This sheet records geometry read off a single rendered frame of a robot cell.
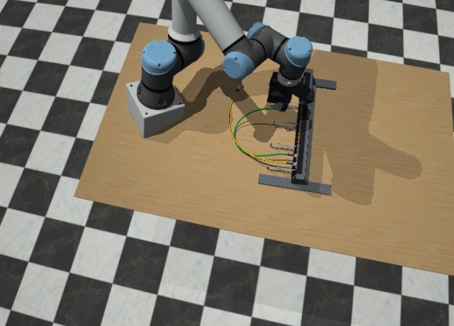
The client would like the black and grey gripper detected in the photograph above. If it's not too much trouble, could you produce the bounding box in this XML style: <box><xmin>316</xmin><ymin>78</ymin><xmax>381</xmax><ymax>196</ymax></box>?
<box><xmin>267</xmin><ymin>72</ymin><xmax>297</xmax><ymax>112</ymax></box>

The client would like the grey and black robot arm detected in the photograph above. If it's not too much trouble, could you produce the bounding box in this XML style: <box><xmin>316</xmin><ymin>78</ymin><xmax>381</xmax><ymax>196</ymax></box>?
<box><xmin>137</xmin><ymin>0</ymin><xmax>314</xmax><ymax>110</ymax></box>

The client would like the grey port rack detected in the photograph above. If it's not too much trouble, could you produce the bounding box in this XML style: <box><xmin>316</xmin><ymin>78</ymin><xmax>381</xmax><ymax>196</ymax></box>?
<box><xmin>258</xmin><ymin>68</ymin><xmax>336</xmax><ymax>195</ymax></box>

